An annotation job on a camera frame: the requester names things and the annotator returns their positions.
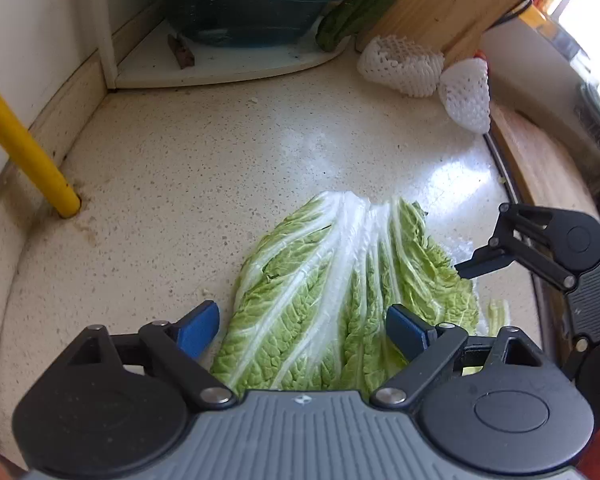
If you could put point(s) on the yellow pipe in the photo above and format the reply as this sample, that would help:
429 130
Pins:
30 160

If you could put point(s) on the red tomato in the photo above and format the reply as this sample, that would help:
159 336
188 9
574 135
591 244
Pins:
480 55

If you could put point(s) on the teal plastic basin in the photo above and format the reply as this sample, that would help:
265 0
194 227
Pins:
240 20

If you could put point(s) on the napa cabbage leaf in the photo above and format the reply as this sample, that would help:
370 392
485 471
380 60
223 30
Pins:
320 285

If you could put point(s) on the brown wooden clothespin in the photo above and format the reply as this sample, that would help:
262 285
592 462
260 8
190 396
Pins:
181 52

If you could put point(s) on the white corner tray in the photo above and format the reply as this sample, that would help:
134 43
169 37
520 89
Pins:
255 62

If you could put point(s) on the green cucumbers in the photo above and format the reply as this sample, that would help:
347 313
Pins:
350 15

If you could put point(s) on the white foam fruit net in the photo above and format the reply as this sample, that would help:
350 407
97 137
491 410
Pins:
465 95
400 65

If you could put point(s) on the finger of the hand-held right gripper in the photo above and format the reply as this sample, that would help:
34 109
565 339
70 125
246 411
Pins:
485 262
577 356

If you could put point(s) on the wooden cutting board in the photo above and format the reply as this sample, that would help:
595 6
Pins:
440 5
545 170

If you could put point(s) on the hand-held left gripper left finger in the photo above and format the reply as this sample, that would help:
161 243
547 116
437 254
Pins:
197 330

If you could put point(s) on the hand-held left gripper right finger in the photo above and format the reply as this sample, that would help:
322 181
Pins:
405 330

